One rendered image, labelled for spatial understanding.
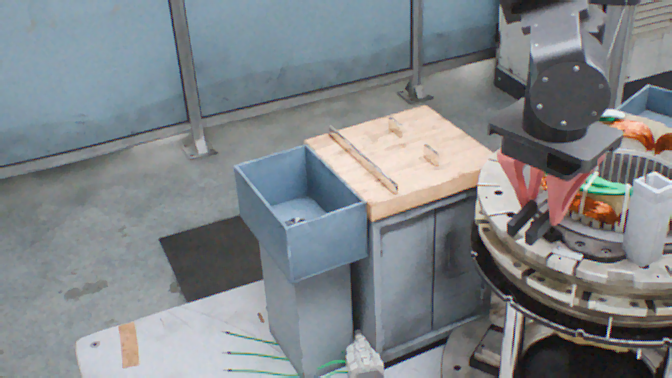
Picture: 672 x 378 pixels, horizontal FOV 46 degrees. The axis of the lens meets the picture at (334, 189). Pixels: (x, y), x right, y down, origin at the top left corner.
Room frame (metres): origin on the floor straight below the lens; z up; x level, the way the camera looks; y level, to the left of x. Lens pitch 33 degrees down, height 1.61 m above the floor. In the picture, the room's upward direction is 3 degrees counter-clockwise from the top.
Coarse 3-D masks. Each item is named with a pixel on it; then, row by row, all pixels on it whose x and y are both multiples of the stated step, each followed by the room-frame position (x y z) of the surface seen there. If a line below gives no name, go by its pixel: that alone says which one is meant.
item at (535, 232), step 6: (546, 210) 0.61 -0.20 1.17; (540, 216) 0.60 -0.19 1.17; (546, 216) 0.60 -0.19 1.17; (540, 222) 0.59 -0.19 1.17; (546, 222) 0.60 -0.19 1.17; (528, 228) 0.59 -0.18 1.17; (534, 228) 0.59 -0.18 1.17; (540, 228) 0.59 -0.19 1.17; (546, 228) 0.60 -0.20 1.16; (528, 234) 0.58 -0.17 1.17; (534, 234) 0.58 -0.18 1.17; (540, 234) 0.59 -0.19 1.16; (528, 240) 0.58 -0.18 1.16; (534, 240) 0.59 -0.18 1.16
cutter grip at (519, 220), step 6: (528, 204) 0.62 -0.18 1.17; (534, 204) 0.62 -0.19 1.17; (522, 210) 0.61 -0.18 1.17; (528, 210) 0.61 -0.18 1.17; (534, 210) 0.62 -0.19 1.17; (516, 216) 0.61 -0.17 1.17; (522, 216) 0.61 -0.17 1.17; (528, 216) 0.61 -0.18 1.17; (510, 222) 0.60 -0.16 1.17; (516, 222) 0.60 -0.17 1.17; (522, 222) 0.61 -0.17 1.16; (510, 228) 0.60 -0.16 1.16; (516, 228) 0.60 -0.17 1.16; (510, 234) 0.60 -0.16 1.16
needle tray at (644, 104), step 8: (648, 88) 1.07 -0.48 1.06; (656, 88) 1.06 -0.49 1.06; (632, 96) 1.04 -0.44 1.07; (640, 96) 1.05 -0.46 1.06; (648, 96) 1.07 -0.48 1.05; (656, 96) 1.06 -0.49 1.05; (664, 96) 1.05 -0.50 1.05; (624, 104) 1.02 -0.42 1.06; (632, 104) 1.04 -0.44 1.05; (640, 104) 1.06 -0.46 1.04; (648, 104) 1.07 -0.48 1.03; (656, 104) 1.06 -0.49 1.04; (664, 104) 1.05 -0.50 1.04; (624, 112) 0.99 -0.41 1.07; (632, 112) 1.04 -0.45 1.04; (640, 112) 1.06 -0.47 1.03; (648, 112) 1.06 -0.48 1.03; (656, 112) 1.06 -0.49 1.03; (664, 112) 1.05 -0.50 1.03; (656, 120) 1.04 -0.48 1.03; (664, 120) 1.04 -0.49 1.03
